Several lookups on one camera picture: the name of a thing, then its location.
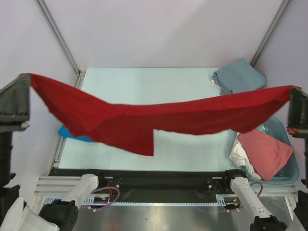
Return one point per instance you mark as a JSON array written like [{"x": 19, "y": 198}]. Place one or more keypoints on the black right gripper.
[{"x": 297, "y": 129}]

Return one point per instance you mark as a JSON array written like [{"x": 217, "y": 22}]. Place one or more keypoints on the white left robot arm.
[{"x": 60, "y": 215}]

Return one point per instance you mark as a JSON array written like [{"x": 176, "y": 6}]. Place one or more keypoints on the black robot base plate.
[{"x": 159, "y": 184}]

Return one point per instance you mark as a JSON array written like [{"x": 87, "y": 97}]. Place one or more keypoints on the folded grey-blue t shirt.
[{"x": 238, "y": 77}]

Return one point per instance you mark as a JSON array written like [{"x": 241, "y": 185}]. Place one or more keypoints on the folded bright blue t shirt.
[{"x": 64, "y": 132}]

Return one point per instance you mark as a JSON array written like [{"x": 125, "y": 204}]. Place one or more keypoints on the right aluminium frame post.
[{"x": 270, "y": 31}]

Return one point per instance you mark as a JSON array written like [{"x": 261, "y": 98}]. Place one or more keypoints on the white slotted cable duct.
[{"x": 212, "y": 200}]

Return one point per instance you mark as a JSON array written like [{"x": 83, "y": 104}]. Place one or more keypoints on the left aluminium frame post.
[{"x": 57, "y": 34}]

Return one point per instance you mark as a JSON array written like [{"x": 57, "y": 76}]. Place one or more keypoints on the pink t shirt in basin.
[{"x": 267, "y": 154}]

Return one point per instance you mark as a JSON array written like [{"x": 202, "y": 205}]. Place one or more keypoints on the front aluminium frame rail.
[{"x": 55, "y": 185}]

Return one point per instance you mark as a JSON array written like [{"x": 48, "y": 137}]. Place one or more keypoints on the white cloth in basin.
[{"x": 240, "y": 159}]

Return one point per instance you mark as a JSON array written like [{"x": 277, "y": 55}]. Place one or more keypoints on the folded white t shirt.
[{"x": 215, "y": 84}]

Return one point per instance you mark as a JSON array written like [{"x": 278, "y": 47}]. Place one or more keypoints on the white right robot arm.
[{"x": 262, "y": 219}]

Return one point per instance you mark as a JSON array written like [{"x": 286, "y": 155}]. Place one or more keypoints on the aluminium frame post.
[
  {"x": 270, "y": 31},
  {"x": 57, "y": 34}
]

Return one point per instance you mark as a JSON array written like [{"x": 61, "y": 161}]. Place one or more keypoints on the red t shirt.
[{"x": 131, "y": 127}]

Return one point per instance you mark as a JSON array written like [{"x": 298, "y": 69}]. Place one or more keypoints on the translucent blue plastic basin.
[{"x": 290, "y": 172}]

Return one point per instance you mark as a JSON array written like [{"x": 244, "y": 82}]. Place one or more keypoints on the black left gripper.
[{"x": 15, "y": 102}]

